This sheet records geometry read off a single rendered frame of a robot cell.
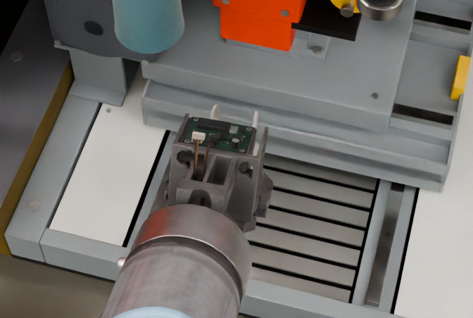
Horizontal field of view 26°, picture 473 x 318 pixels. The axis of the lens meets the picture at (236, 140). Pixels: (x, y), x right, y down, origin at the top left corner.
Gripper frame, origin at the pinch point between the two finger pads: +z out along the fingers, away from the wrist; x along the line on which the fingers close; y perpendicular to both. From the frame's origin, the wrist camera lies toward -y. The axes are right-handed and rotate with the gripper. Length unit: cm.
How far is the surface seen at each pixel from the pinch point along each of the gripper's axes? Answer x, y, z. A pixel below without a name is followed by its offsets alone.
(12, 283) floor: 38, -58, 40
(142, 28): 16.2, -4.1, 29.1
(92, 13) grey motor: 29, -14, 51
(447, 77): -25, -25, 73
